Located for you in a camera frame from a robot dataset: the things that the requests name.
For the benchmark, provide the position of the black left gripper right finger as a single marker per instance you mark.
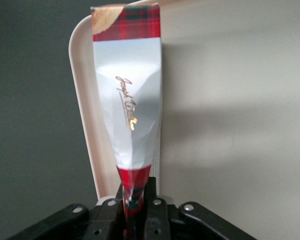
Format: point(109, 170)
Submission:
point(156, 215)

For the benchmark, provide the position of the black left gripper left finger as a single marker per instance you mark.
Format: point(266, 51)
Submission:
point(107, 220)

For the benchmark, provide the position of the red tartan cookie box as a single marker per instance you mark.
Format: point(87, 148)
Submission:
point(130, 100)

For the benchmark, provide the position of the white rectangular tray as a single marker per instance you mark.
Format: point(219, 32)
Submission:
point(227, 100)

